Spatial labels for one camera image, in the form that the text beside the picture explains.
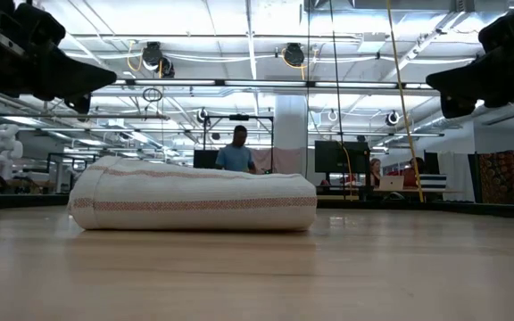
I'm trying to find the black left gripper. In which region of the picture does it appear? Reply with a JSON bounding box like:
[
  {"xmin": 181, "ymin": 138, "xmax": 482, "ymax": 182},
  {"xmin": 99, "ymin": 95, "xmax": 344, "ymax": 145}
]
[{"xmin": 0, "ymin": 0, "xmax": 118, "ymax": 115}]

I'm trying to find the white striped towel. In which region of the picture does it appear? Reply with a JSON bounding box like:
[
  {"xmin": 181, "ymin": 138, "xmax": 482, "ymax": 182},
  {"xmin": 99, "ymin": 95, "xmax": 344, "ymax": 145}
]
[{"xmin": 67, "ymin": 154, "xmax": 319, "ymax": 232}]

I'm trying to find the white hanging cloth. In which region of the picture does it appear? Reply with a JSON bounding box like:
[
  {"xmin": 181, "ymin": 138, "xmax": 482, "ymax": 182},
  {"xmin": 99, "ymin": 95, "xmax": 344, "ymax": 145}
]
[{"xmin": 437, "ymin": 151, "xmax": 476, "ymax": 202}]

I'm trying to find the colourful patterned cloth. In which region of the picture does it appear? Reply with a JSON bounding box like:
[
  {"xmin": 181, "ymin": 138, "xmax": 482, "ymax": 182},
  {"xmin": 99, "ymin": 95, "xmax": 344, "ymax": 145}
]
[{"xmin": 478, "ymin": 150, "xmax": 514, "ymax": 205}]

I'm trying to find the striped box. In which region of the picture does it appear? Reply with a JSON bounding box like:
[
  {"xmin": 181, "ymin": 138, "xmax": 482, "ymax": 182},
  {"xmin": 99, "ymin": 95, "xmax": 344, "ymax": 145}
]
[{"xmin": 417, "ymin": 173, "xmax": 448, "ymax": 191}]

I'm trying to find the person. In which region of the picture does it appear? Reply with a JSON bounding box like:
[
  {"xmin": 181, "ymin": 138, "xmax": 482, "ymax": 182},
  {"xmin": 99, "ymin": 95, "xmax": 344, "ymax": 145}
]
[
  {"xmin": 215, "ymin": 124, "xmax": 258, "ymax": 174},
  {"xmin": 403, "ymin": 156, "xmax": 426, "ymax": 188},
  {"xmin": 369, "ymin": 157, "xmax": 382, "ymax": 187}
]

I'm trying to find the silver laptop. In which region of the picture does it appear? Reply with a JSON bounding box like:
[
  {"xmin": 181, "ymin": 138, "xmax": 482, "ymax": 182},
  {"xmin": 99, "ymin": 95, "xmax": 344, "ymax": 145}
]
[{"xmin": 379, "ymin": 174, "xmax": 406, "ymax": 192}]

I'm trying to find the black panel board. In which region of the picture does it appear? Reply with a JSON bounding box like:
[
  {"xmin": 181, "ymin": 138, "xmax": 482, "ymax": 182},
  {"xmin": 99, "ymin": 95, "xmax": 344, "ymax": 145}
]
[{"xmin": 193, "ymin": 149, "xmax": 220, "ymax": 169}]

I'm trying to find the black monitor on stand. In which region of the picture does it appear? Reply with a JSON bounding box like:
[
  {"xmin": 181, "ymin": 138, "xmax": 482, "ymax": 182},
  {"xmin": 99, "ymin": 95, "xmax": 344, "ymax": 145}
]
[{"xmin": 313, "ymin": 139, "xmax": 371, "ymax": 174}]

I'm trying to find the pink hanging cloth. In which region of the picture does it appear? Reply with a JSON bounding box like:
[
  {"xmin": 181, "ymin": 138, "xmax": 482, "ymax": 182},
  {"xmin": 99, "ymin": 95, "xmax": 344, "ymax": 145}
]
[{"xmin": 250, "ymin": 147, "xmax": 305, "ymax": 176}]

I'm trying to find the silver ceiling duct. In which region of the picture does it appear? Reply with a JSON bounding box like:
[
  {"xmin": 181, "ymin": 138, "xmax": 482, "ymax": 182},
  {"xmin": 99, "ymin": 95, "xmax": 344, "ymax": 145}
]
[{"xmin": 410, "ymin": 102, "xmax": 514, "ymax": 133}]

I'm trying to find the yellow cable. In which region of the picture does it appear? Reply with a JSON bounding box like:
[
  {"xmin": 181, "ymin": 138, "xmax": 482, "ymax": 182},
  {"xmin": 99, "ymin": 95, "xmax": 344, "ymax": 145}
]
[{"xmin": 385, "ymin": 0, "xmax": 426, "ymax": 202}]

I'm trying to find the hanging black cable loop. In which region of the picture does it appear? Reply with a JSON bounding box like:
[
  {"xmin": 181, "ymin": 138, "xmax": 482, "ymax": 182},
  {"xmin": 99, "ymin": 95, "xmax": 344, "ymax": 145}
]
[{"xmin": 142, "ymin": 86, "xmax": 163, "ymax": 103}]

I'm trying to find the black tube stand frame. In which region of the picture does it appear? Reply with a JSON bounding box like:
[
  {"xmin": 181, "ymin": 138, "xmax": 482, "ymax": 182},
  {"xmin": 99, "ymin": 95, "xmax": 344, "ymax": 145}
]
[{"xmin": 203, "ymin": 113, "xmax": 276, "ymax": 155}]

